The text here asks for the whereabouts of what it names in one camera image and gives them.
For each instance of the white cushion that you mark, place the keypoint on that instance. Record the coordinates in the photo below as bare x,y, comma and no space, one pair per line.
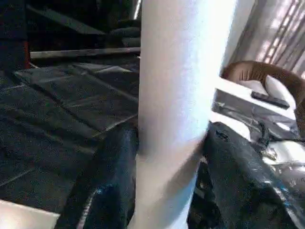
279,90

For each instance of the white plastic table leg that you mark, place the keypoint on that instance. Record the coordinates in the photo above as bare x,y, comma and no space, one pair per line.
181,86

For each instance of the white flat board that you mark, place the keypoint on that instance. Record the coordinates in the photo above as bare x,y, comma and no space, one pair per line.
238,93

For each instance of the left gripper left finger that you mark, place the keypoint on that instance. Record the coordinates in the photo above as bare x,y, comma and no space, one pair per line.
105,191

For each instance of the brown padded chair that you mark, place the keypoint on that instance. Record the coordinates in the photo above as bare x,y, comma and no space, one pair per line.
262,71

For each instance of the pale striped curtain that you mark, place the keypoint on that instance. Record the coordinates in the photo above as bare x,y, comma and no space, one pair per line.
281,28

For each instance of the black plastic mat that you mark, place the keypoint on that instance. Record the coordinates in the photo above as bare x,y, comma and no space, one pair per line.
57,119

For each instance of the white plastic table top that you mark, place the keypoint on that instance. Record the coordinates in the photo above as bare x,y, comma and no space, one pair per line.
24,217

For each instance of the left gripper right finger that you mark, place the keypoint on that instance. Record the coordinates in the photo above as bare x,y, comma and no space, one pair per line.
248,191

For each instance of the black remote control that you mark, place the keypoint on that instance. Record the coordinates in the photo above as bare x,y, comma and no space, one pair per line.
269,99

